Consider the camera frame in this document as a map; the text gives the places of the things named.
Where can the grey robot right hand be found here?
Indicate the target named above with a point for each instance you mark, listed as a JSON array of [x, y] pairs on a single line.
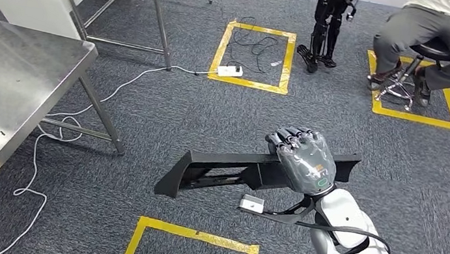
[[307, 163]]

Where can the black long plastic part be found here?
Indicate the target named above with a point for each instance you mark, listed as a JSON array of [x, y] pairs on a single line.
[[262, 172]]

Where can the yellow floor tape square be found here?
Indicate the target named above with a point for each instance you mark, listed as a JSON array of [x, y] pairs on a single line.
[[417, 117], [248, 83], [193, 234]]

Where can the small white floor scrap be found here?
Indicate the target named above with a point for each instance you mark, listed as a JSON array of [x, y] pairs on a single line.
[[276, 63]]

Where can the white power strip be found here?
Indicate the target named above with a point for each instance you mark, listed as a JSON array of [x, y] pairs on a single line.
[[230, 71]]

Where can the black small humanoid robot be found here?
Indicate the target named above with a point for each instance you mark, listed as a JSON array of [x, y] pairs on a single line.
[[327, 13]]

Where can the black stool chrome base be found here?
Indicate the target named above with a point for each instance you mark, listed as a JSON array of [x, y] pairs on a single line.
[[431, 51]]

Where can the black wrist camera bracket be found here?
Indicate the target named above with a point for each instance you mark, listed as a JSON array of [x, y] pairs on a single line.
[[289, 219]]

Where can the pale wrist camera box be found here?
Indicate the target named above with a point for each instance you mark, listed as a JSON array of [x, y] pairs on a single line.
[[252, 203]]

